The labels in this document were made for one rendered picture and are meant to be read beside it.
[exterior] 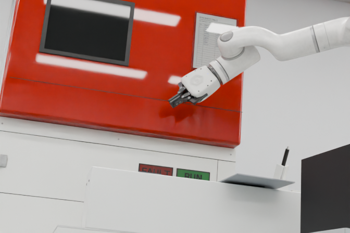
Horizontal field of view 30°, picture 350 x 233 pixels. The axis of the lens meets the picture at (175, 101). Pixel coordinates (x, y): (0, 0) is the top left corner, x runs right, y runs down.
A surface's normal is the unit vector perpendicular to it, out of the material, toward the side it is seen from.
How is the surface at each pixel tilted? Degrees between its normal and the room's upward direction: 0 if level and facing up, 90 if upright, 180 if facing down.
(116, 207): 90
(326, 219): 90
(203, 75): 74
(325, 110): 90
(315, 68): 90
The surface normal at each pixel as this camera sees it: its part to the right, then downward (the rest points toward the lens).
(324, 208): -0.92, -0.19
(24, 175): 0.25, -0.29
